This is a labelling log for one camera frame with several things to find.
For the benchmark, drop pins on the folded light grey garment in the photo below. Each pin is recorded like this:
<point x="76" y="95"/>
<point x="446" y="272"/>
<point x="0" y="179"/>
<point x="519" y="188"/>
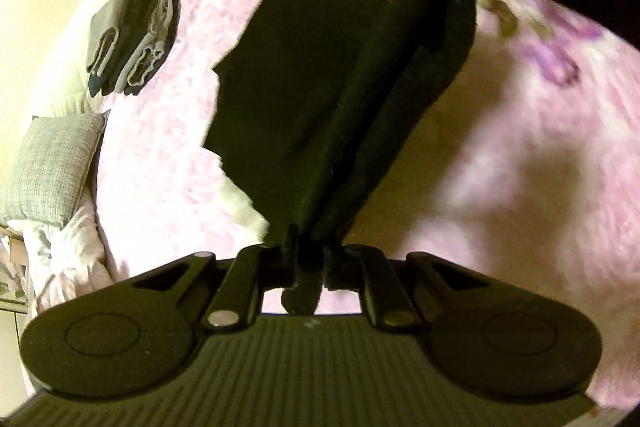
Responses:
<point x="150" y="42"/>

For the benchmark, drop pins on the grey cushion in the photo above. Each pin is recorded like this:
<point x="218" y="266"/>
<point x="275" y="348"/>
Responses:
<point x="50" y="167"/>

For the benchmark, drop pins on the black pants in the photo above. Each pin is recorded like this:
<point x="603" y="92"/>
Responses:
<point x="300" y="82"/>

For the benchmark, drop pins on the pile of folded dark clothes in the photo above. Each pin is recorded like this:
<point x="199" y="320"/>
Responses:
<point x="120" y="72"/>

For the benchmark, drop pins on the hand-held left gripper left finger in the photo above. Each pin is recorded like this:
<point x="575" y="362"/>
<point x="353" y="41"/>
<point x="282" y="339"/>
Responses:
<point x="287" y="259"/>

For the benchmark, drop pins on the pink floral bed sheet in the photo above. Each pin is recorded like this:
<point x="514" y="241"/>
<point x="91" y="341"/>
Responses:
<point x="150" y="157"/>

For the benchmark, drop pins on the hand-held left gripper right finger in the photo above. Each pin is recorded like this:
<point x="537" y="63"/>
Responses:
<point x="334" y="264"/>

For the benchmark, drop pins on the folded pale pink blanket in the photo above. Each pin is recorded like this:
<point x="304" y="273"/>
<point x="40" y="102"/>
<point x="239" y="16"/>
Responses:
<point x="70" y="252"/>

